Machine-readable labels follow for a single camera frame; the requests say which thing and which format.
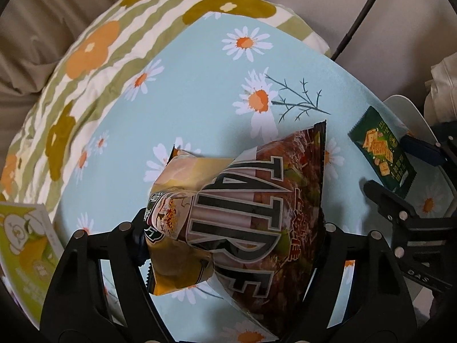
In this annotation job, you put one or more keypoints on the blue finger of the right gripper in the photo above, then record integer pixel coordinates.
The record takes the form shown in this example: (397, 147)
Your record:
(430, 154)

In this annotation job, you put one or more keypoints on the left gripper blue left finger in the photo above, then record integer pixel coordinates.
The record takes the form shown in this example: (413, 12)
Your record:
(141, 251)

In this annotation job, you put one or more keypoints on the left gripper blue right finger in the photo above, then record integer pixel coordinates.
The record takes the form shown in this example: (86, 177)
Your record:
(316, 243)

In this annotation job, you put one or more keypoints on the Tatre dark snack bag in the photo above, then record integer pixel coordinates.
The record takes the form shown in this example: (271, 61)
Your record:
(249, 223)

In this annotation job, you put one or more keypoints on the green cracker packet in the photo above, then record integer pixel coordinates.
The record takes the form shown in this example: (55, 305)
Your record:
(382, 150)

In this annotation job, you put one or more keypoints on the green cardboard box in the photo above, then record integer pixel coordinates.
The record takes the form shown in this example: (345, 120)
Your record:
(30, 252)

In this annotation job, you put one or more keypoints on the black floor lamp stand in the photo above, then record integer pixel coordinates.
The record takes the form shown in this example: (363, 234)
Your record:
(353, 29)

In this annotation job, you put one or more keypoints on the blue daisy tablecloth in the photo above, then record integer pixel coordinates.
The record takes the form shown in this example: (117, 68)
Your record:
(222, 86)

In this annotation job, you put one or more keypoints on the floral striped duvet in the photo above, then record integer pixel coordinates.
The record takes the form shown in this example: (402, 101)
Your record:
(116, 56)

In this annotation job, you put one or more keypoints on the beige curtain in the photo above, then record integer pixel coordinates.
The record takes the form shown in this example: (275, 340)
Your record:
(35, 34)

